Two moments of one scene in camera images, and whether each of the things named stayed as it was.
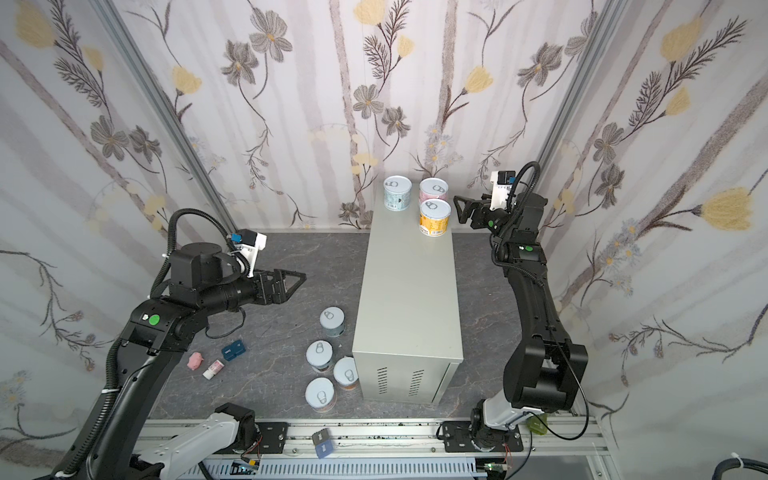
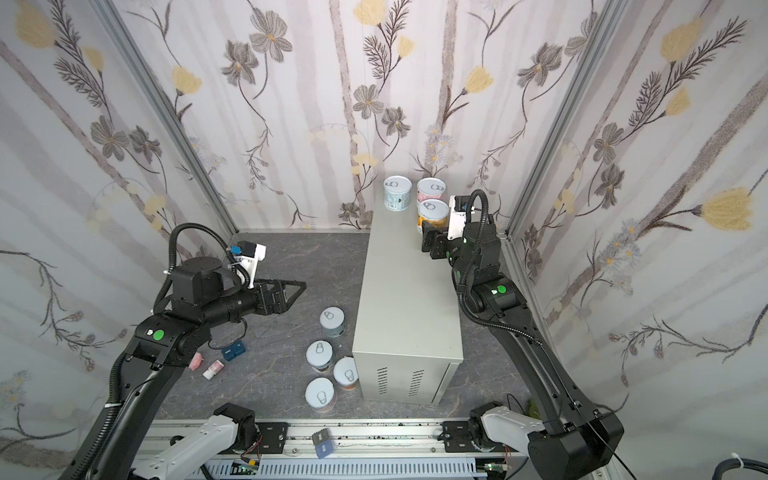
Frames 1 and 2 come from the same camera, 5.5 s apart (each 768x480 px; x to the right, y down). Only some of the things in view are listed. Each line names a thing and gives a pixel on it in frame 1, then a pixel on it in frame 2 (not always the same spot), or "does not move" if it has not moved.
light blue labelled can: (397, 193) does not move
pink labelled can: (433, 188) does not move
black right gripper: (486, 215) → (437, 241)
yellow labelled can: (434, 217) does not move
